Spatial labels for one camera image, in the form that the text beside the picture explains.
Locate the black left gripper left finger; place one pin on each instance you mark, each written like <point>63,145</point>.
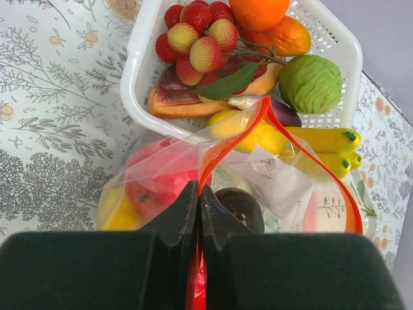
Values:
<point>153,267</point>

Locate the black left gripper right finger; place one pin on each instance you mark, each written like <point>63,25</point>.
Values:
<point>247,270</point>

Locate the yellow mango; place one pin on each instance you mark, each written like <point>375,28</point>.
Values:
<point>118,212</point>

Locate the dark red apple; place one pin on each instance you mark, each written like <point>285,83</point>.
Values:
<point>243,206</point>

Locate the red pomegranate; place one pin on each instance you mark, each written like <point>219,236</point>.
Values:
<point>158,172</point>

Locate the clear zip top bag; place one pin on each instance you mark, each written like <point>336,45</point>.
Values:
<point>282,185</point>

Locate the pink white plate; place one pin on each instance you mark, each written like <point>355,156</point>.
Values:
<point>325,214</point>

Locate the dark purple fruit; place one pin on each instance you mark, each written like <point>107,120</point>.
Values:
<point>286,115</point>

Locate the floral tablecloth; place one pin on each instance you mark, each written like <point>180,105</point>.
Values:
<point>75,78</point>

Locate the papaya slice toy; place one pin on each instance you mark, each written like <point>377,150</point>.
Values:
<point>171,99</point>

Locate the green fruit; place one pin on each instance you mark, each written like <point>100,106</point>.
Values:
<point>311,84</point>

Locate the orange red mango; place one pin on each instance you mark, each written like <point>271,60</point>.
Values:
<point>288,38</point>

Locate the red cherries cluster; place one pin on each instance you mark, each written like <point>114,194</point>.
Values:
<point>198,40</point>

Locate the white plastic fruit basket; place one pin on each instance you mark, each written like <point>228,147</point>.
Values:
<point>331,39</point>

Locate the orange fruit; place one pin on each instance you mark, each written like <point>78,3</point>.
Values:
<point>259,15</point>

